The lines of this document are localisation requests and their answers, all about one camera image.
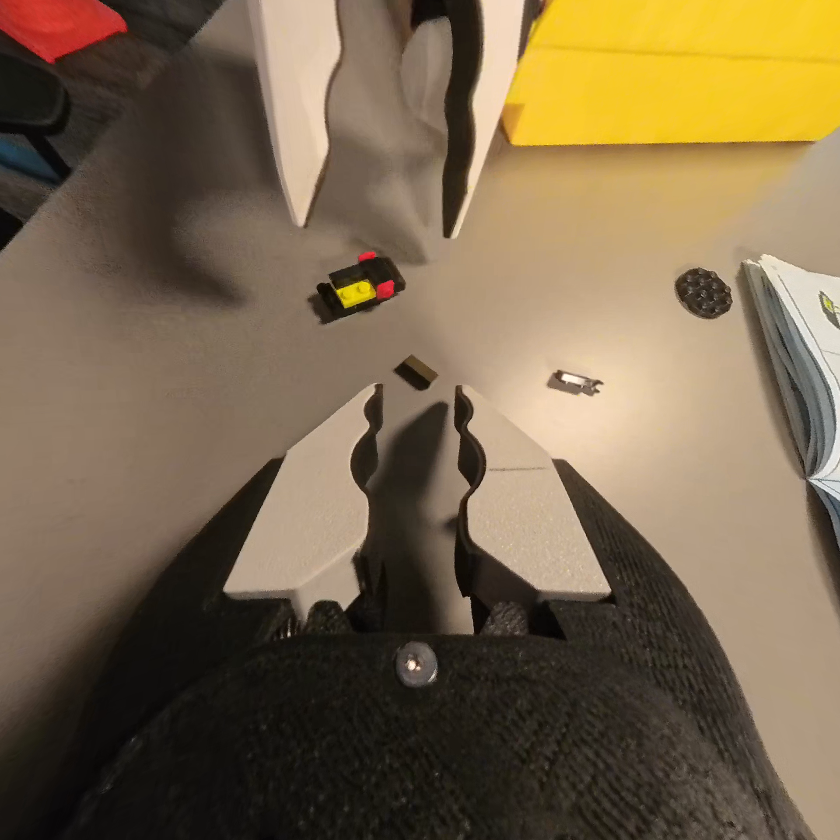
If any black lego clip piece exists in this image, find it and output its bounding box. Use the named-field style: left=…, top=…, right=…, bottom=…
left=548, top=369, right=605, bottom=396

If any black round lego plate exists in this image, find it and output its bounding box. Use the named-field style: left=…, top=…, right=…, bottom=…
left=675, top=267, right=733, bottom=321

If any small black lego brick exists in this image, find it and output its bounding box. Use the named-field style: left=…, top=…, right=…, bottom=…
left=394, top=356, right=439, bottom=389

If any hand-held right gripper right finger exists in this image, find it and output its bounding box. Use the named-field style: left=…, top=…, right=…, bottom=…
left=454, top=385, right=613, bottom=601

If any small black red lego assembly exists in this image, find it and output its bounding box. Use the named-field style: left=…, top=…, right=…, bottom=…
left=315, top=251, right=406, bottom=324

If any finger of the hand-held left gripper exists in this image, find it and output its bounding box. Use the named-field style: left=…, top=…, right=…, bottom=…
left=246, top=0, right=342, bottom=227
left=443, top=0, right=526, bottom=238

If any yellow plastic parts bin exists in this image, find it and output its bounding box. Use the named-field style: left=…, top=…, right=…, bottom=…
left=500, top=0, right=840, bottom=147

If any lego instruction booklet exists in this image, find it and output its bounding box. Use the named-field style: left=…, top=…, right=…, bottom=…
left=742, top=255, right=840, bottom=546

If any red plastic item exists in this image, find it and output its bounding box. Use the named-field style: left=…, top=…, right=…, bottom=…
left=0, top=0, right=129, bottom=64

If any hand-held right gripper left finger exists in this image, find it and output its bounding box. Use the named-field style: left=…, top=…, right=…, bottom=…
left=223, top=382, right=388, bottom=601

